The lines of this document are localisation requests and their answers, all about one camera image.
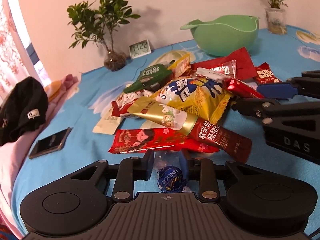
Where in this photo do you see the red cartoon snack bar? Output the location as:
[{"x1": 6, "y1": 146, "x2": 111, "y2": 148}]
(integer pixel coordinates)
[{"x1": 109, "y1": 128, "x2": 219, "y2": 154}]

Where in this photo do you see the blue Lindor chocolate ball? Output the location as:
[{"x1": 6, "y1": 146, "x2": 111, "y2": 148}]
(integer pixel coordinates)
[{"x1": 153, "y1": 151, "x2": 191, "y2": 193}]

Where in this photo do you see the green plastic bowl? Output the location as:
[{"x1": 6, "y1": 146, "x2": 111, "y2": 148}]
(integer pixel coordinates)
[{"x1": 180, "y1": 15, "x2": 259, "y2": 57}]

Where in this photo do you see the small red candy packet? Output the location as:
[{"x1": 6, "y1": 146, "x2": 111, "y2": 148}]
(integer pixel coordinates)
[{"x1": 253, "y1": 62, "x2": 281, "y2": 85}]

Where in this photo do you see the blue floral tablecloth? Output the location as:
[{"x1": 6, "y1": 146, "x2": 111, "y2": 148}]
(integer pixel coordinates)
[{"x1": 9, "y1": 27, "x2": 319, "y2": 237}]

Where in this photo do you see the small plant in clear cup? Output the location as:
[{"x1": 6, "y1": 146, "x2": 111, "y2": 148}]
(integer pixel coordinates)
[{"x1": 265, "y1": 0, "x2": 287, "y2": 35}]

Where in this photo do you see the white pink stick sachet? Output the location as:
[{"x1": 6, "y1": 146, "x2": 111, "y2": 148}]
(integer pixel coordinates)
[{"x1": 196, "y1": 68, "x2": 231, "y2": 82}]

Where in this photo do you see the clear red small packet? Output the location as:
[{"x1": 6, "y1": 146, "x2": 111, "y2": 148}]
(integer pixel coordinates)
[{"x1": 210, "y1": 60, "x2": 237, "y2": 77}]

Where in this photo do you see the gold red drink sachet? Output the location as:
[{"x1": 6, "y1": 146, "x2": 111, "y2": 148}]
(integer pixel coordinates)
[{"x1": 128, "y1": 96, "x2": 252, "y2": 163}]

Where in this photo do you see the floral curtain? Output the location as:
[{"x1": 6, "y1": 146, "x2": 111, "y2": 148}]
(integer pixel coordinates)
[{"x1": 0, "y1": 0, "x2": 52, "y2": 100}]

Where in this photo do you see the white digital clock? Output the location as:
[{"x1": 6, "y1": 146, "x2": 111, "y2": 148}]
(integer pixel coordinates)
[{"x1": 129, "y1": 40, "x2": 151, "y2": 59}]

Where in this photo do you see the red white snack packet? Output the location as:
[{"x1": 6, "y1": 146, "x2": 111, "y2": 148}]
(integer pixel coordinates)
[{"x1": 111, "y1": 89, "x2": 154, "y2": 118}]

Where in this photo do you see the black smartphone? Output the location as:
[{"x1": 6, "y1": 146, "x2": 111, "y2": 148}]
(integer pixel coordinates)
[{"x1": 28, "y1": 127, "x2": 72, "y2": 159}]

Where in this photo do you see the long red snack bar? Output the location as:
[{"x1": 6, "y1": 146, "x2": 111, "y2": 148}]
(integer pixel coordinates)
[{"x1": 225, "y1": 78, "x2": 264, "y2": 99}]

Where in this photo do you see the green snack packet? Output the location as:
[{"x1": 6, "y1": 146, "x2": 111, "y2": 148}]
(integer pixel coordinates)
[{"x1": 124, "y1": 64, "x2": 172, "y2": 93}]

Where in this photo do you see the black cap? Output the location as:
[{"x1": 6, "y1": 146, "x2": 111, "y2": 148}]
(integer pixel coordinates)
[{"x1": 1, "y1": 76, "x2": 48, "y2": 146}]

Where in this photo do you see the pink folded cloth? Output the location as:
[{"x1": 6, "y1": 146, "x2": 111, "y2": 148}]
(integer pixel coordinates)
[{"x1": 1, "y1": 74, "x2": 79, "y2": 239}]

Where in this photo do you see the yellow blue snack bag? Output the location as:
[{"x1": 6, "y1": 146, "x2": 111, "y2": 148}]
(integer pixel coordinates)
[{"x1": 152, "y1": 76, "x2": 232, "y2": 124}]

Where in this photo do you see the white flat sachet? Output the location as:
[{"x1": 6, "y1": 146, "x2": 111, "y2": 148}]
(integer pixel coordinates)
[{"x1": 92, "y1": 107, "x2": 123, "y2": 135}]

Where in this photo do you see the leafy plant in glass vase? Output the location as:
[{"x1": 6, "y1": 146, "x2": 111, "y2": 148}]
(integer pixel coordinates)
[{"x1": 67, "y1": 0, "x2": 140, "y2": 72}]

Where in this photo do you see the large red envelope packet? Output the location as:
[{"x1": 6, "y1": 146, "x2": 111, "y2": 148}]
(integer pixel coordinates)
[{"x1": 191, "y1": 47, "x2": 257, "y2": 80}]

